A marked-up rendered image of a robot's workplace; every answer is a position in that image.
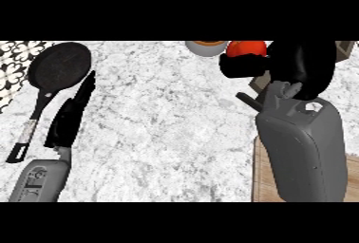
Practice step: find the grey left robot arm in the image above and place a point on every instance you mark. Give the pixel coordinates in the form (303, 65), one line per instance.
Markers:
(43, 177)

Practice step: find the grey bowl with orange rim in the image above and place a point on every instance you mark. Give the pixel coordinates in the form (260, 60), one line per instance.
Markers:
(207, 47)

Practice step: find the black frying pan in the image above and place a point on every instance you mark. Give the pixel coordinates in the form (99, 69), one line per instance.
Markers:
(56, 79)

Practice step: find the red tomato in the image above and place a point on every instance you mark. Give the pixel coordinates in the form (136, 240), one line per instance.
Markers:
(245, 48)

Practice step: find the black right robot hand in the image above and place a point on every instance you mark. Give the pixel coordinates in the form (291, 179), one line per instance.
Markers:
(299, 66)

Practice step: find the wooden cutting board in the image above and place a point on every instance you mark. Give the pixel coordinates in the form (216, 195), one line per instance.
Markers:
(265, 180)

